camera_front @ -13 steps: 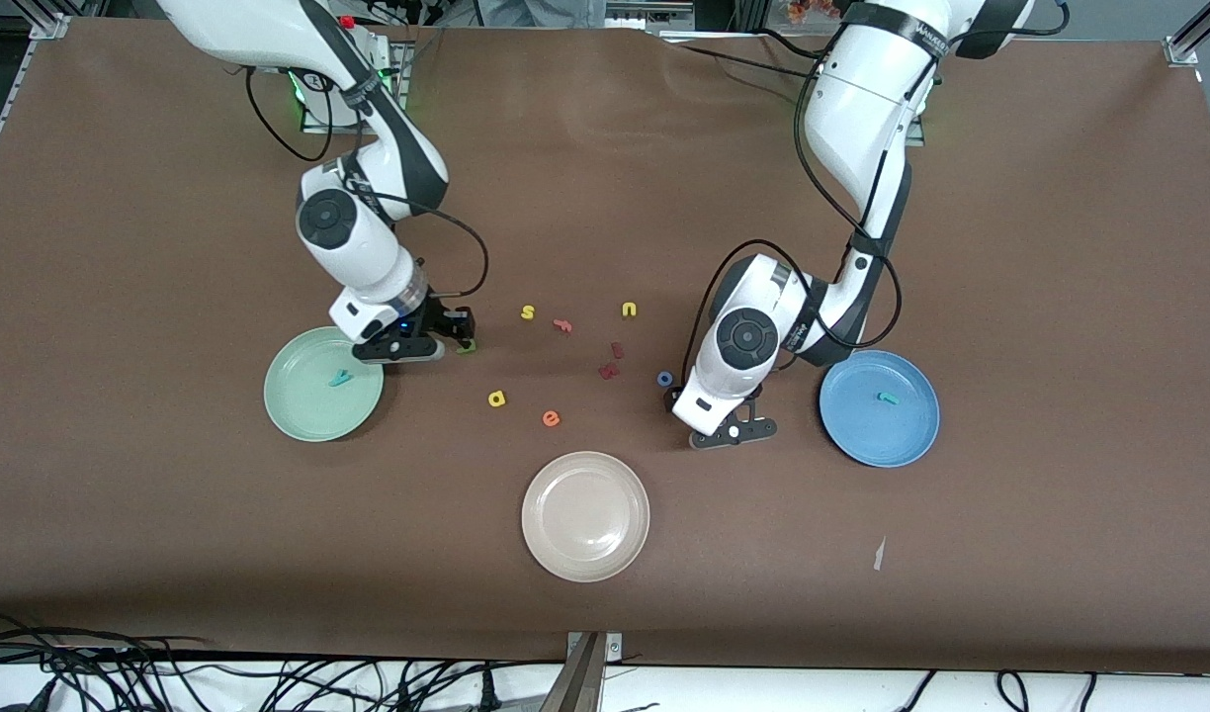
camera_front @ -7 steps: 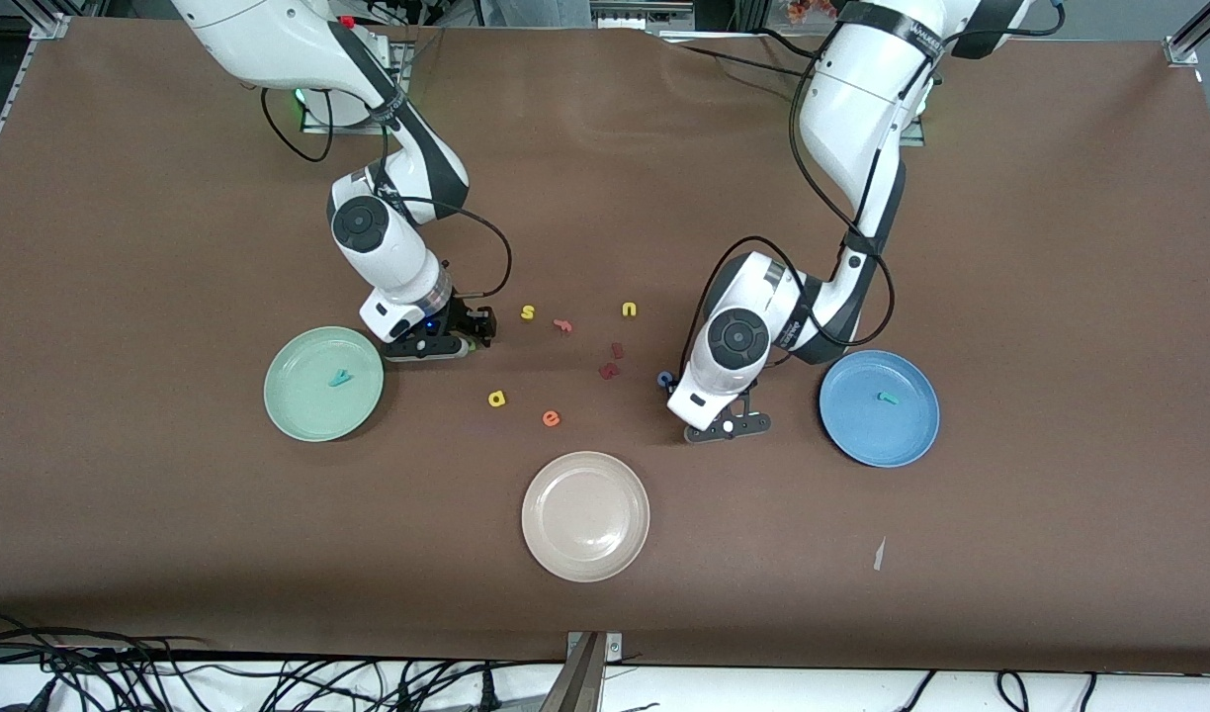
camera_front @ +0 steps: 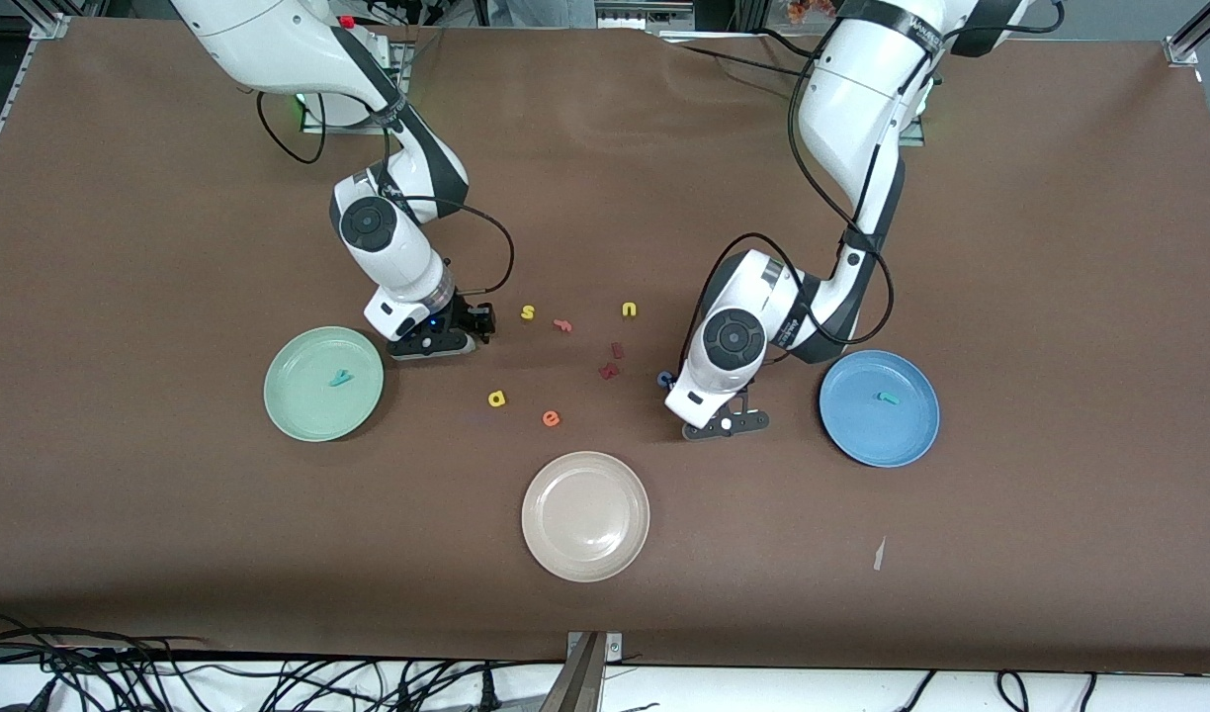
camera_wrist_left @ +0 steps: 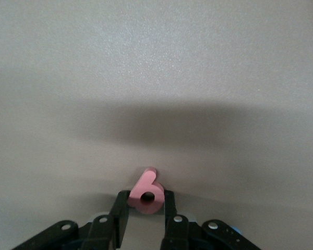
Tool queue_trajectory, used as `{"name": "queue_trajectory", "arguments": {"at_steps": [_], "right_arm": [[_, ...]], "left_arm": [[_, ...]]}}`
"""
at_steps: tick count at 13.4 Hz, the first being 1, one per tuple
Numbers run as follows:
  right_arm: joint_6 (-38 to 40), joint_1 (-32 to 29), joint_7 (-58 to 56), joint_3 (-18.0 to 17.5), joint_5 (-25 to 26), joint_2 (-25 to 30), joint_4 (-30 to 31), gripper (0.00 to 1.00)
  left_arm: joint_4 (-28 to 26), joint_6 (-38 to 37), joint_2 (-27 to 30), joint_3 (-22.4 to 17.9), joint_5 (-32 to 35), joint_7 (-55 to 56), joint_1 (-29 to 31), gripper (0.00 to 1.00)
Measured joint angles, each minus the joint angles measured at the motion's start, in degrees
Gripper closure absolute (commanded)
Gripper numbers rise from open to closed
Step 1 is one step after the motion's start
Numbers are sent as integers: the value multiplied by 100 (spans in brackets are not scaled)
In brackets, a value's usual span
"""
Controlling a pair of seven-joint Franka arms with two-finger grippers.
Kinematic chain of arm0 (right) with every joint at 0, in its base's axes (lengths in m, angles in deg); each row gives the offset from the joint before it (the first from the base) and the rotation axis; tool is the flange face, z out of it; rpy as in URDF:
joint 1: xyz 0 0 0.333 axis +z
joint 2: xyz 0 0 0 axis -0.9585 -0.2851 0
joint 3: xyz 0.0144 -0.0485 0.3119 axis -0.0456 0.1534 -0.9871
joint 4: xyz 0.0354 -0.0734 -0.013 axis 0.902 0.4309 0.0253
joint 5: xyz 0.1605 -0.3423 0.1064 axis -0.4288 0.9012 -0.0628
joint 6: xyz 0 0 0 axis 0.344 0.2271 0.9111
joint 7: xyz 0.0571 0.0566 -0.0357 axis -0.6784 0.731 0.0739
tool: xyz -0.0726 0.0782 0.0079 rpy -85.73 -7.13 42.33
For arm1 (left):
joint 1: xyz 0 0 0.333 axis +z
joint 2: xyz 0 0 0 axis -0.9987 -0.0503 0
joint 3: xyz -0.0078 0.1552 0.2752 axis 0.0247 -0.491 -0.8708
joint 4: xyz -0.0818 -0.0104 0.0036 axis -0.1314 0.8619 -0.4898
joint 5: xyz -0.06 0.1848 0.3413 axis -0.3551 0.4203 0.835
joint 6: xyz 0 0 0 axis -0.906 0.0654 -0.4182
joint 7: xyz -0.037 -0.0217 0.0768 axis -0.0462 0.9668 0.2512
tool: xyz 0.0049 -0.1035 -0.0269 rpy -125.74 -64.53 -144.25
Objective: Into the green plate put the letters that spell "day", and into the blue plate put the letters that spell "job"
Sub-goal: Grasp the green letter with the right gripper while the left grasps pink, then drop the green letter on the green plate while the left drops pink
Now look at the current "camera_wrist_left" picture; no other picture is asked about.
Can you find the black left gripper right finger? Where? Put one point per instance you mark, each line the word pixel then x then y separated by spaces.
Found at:
pixel 180 231

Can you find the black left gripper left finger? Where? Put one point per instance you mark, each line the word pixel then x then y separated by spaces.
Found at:
pixel 109 229

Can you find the pink letter g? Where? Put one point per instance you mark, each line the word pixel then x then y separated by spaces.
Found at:
pixel 146 182

